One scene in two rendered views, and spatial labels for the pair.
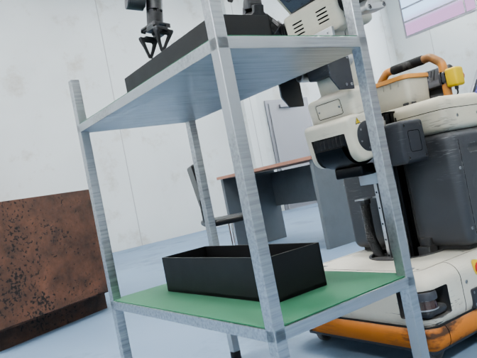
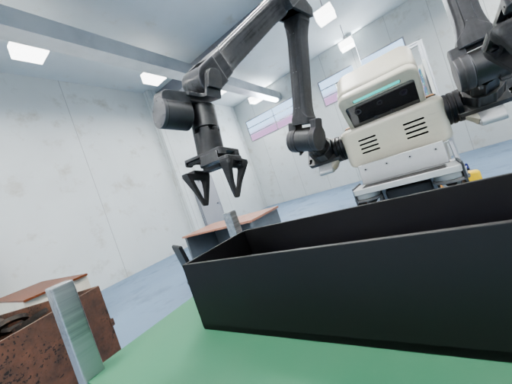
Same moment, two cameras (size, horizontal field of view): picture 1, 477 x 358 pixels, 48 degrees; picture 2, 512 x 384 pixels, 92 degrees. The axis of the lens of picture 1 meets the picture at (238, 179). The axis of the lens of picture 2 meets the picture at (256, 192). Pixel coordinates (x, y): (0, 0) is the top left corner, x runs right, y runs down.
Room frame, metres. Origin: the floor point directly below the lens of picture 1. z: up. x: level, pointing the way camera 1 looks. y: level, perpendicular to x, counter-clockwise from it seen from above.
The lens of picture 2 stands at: (1.33, 0.30, 1.14)
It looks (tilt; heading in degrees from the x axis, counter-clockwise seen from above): 1 degrees down; 340
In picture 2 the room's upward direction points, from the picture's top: 19 degrees counter-clockwise
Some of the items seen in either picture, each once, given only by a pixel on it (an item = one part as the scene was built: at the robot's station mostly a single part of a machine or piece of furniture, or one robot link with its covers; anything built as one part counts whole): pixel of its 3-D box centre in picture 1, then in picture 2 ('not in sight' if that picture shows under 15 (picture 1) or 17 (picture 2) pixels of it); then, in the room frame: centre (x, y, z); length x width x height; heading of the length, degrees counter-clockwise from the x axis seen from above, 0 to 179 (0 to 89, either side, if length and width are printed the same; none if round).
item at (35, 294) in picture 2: not in sight; (43, 310); (6.31, 2.54, 0.37); 2.19 x 0.72 x 0.75; 36
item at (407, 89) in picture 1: (396, 95); not in sight; (2.07, -0.66, 0.87); 0.23 x 0.15 x 0.11; 34
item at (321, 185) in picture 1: (296, 202); (236, 244); (5.07, -0.49, 0.38); 1.43 x 0.74 x 0.77; 35
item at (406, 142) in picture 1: (368, 150); not in sight; (1.86, -0.46, 0.68); 0.28 x 0.27 x 0.25; 34
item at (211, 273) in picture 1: (234, 269); not in sight; (1.56, 0.06, 0.41); 0.57 x 0.17 x 0.11; 35
